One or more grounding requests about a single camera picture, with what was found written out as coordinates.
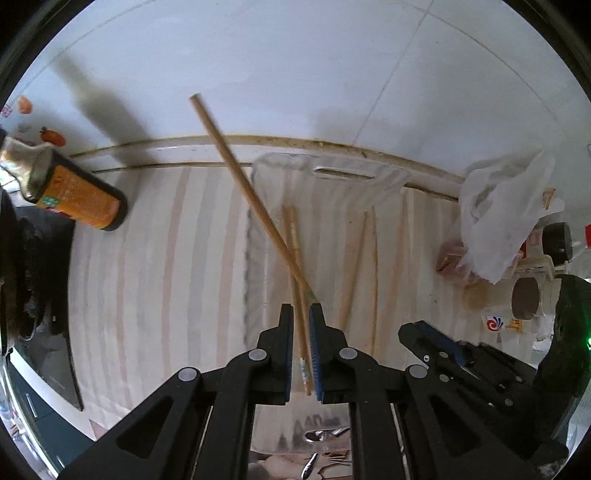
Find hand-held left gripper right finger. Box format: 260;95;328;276
308;302;539;480

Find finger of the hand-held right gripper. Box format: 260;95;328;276
399;322;465;370
462;344;536;407

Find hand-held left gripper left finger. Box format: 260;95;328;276
58;304;295;480

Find clear plastic container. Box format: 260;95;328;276
242;152;416;457

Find small bag of meat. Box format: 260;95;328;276
436;240;490;288

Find large steel spoon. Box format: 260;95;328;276
302;427;351;443

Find striped cat print tablecloth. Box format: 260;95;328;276
67;164;555;480

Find white plastic bag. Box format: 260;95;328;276
459;150;567;284

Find black glass gas stove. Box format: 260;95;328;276
0;189;86;414

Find blue lower cabinet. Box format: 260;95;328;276
7;360;63;464

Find soy sauce bottle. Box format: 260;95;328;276
0;136;128;232

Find colourful wall stickers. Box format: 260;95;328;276
0;95;65;148

